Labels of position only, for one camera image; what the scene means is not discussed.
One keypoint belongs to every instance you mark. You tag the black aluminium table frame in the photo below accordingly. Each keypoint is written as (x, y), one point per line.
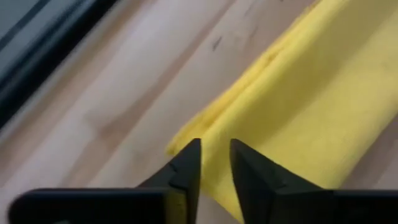
(31, 68)

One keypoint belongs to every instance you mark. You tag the yellow microfiber towel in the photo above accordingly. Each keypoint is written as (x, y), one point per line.
(311, 93)

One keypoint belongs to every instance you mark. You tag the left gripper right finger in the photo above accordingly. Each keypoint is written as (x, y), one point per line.
(264, 193)

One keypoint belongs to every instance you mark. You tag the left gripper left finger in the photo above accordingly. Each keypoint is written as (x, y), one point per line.
(174, 199)

